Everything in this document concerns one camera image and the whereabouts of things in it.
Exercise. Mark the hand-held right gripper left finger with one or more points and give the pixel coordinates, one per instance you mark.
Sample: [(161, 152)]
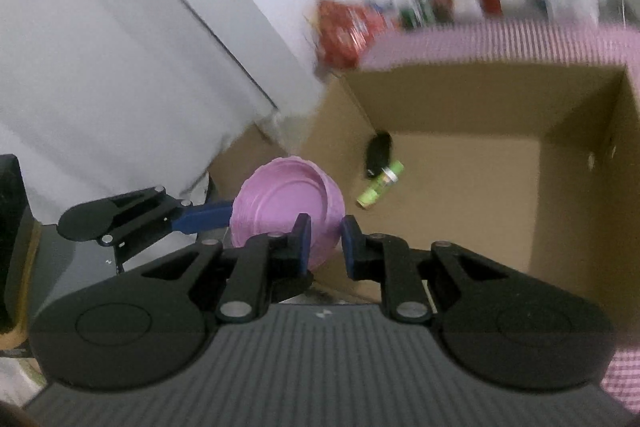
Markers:
[(302, 247)]

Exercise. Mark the red printed bag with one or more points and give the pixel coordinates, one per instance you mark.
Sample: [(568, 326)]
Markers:
[(345, 32)]

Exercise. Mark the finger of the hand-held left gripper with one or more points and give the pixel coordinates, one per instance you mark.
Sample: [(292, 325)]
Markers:
[(205, 214)]

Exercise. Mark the brown cardboard box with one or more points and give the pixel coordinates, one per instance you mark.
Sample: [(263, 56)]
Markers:
[(475, 187)]

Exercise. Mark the pink checked cloth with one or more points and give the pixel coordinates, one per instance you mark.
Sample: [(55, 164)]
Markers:
[(500, 42)]

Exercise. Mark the light green tube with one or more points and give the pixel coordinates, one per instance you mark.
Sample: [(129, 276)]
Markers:
[(380, 184)]

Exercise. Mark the black oval object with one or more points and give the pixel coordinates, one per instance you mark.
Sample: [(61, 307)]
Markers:
[(377, 152)]

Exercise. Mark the red label jar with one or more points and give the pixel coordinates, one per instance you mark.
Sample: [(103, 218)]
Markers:
[(442, 4)]

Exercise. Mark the pink plastic bowl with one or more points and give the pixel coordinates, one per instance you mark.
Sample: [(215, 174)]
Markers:
[(280, 202)]

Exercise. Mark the green glass bottle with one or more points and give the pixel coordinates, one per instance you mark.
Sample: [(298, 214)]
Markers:
[(420, 2)]

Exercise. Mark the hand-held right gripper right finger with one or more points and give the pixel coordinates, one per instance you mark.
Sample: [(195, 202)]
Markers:
[(350, 249)]

